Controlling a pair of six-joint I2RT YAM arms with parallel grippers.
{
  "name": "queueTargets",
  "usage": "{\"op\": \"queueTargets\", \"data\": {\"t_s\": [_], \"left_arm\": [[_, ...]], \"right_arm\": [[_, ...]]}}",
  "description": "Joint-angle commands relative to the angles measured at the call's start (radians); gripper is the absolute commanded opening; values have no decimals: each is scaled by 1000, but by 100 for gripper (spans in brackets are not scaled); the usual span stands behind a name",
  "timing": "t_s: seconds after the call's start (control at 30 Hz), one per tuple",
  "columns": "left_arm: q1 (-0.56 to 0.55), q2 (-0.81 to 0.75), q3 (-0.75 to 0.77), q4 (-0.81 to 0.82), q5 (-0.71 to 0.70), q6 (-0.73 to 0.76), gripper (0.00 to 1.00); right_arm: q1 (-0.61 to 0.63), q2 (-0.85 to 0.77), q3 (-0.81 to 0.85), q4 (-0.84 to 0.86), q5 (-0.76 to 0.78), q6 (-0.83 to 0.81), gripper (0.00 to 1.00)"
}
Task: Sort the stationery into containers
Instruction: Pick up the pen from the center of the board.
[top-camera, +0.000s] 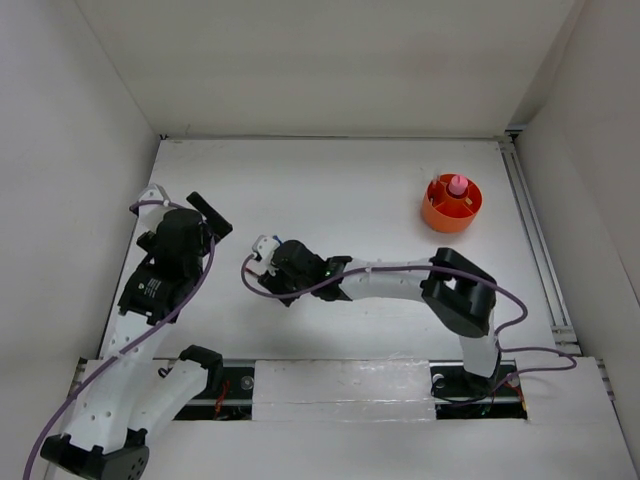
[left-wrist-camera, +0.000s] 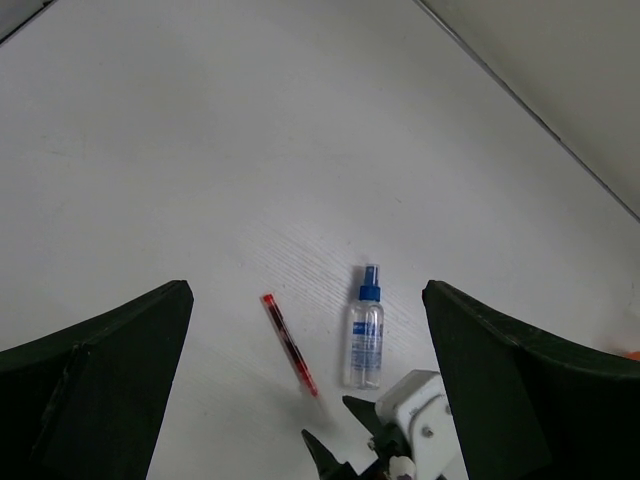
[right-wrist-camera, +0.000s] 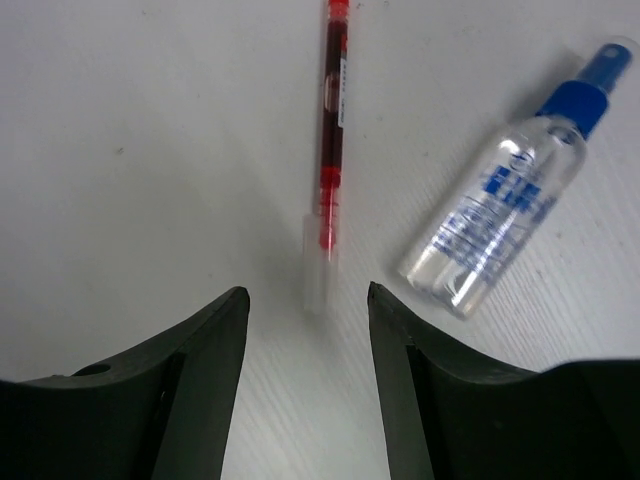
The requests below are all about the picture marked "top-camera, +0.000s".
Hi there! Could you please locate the right side aluminium rail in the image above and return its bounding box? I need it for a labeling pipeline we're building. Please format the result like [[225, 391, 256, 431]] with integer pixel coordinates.
[[497, 130, 615, 401]]

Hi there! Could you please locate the orange round organizer container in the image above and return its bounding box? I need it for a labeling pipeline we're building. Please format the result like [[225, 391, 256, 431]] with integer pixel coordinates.
[[421, 173, 483, 234]]

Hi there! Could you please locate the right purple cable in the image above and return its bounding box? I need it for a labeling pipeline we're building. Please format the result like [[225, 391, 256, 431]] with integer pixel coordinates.
[[240, 252, 579, 409]]

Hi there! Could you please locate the black metal base rail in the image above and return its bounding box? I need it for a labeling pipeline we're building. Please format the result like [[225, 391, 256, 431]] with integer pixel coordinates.
[[67, 355, 530, 422]]

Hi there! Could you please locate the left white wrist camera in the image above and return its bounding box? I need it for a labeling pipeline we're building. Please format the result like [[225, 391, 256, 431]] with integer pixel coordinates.
[[133, 184, 171, 230]]

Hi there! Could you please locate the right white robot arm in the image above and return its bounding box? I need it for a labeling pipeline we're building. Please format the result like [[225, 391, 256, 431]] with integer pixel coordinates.
[[252, 236, 501, 400]]

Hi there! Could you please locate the orange red pen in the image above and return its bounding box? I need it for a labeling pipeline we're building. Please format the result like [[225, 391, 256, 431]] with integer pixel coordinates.
[[430, 170, 440, 205]]

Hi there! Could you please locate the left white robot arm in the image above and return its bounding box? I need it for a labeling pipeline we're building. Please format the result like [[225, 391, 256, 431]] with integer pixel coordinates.
[[29, 186, 233, 479]]

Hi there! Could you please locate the purple cable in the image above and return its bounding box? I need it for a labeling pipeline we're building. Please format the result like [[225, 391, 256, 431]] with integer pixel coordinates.
[[240, 252, 579, 409], [23, 199, 217, 480]]

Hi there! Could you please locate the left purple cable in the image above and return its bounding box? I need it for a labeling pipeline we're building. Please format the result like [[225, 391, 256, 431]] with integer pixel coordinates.
[[23, 199, 217, 480]]

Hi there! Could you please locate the pink capped clear tube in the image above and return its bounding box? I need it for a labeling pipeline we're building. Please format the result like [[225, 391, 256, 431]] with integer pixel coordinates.
[[447, 175, 469, 198]]

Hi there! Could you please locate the green pen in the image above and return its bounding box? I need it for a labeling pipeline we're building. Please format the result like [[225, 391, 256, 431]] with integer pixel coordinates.
[[434, 174, 445, 206]]

